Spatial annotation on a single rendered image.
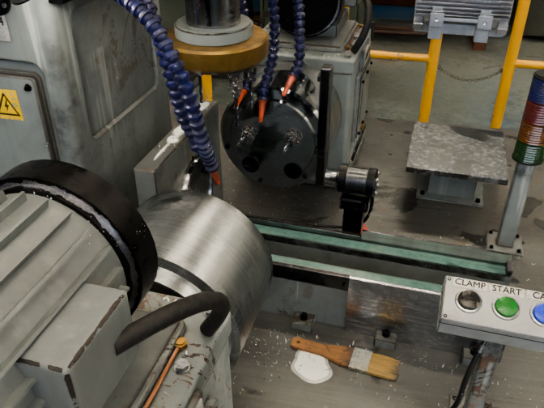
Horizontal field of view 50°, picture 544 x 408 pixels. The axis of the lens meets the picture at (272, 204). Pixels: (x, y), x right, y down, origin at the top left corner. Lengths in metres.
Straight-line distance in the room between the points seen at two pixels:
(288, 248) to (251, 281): 0.38
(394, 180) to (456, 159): 0.20
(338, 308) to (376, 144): 0.80
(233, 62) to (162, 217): 0.27
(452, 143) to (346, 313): 0.66
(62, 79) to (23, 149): 0.16
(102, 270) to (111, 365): 0.09
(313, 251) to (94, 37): 0.58
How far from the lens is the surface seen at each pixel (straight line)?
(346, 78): 1.44
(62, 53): 0.96
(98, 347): 0.47
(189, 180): 1.11
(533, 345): 0.91
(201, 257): 0.78
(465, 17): 1.39
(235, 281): 0.80
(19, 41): 0.98
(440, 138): 1.64
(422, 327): 1.14
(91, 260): 0.53
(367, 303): 1.11
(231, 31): 0.96
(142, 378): 0.61
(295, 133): 1.25
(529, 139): 1.31
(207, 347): 0.65
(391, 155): 1.77
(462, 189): 1.59
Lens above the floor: 1.63
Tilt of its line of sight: 33 degrees down
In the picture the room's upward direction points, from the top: straight up
